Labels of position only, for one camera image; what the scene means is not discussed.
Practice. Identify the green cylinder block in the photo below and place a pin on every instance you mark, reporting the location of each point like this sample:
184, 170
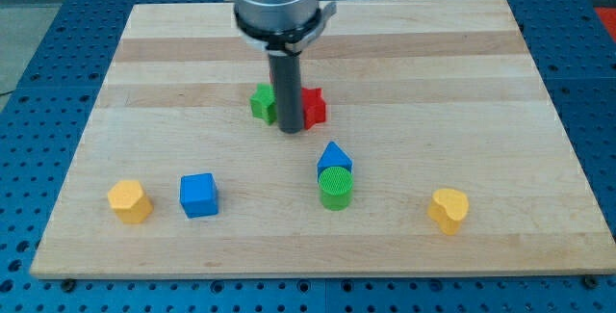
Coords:
336, 184

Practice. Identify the green star block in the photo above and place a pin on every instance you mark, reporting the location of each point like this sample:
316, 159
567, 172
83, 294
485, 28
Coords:
262, 104

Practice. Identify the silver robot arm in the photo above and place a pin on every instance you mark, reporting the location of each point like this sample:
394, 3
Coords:
282, 27

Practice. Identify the blue triangle block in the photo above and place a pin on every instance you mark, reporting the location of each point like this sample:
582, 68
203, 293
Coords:
333, 156

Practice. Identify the red star block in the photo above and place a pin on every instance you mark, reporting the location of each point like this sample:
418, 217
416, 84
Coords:
313, 106

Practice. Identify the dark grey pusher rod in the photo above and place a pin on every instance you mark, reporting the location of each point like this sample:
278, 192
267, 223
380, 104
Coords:
285, 77

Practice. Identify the blue cube block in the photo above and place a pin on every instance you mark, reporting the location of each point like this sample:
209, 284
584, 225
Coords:
199, 195

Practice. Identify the wooden board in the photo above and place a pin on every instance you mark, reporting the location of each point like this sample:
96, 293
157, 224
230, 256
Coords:
421, 95

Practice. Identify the yellow heart block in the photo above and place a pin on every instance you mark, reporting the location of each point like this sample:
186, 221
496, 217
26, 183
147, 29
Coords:
448, 208

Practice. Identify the yellow hexagon block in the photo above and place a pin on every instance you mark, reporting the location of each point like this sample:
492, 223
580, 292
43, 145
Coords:
129, 201

